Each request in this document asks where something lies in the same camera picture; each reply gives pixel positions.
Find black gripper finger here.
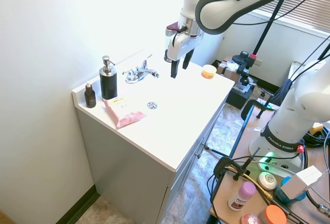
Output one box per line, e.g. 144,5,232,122
170,58,182,79
182,48,195,70

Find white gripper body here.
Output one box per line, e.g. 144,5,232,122
163,31,203,63

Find orange white cream jar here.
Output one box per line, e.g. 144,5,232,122
201,64,218,79

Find brown cardboard box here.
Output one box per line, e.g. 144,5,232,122
216,58,244,82

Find black microscope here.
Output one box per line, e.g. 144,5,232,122
233,71,256,95

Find pink wipes packet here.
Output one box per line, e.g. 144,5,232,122
103,96,148,130

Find black chrome soap dispenser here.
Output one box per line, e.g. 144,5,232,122
99,55,119,100

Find white vanity cabinet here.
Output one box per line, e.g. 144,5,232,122
72,46,236,224

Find black C-clamp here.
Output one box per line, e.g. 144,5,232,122
214,147,260,181
241,99,271,122

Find small brown dropper bottle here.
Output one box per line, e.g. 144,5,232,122
84,81,97,109

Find window blinds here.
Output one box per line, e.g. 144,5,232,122
254,0,330,33

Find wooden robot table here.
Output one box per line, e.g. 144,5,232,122
209,104,330,224

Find pink cap deodorant bottle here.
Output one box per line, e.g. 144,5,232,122
227,181,257,212

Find round white soap tin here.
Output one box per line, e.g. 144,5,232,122
258,171,278,191

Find white cardboard box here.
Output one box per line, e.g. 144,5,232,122
279,165,324,199

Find pink round soap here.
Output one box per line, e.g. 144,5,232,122
240,213,262,224

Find blue round container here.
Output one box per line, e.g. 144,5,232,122
273,176,307,206

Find orange round lid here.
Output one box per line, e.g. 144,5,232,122
260,204,288,224

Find dark red wrist camera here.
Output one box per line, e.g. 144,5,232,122
165,21,187,37

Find chrome two-handle sink faucet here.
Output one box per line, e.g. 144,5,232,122
122,54,160,84

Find black camera stand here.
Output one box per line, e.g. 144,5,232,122
238,0,286,80

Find yellow cable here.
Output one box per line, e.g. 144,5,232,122
226,164,274,203

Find black cable bundle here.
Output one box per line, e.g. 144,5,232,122
303,123,330,149

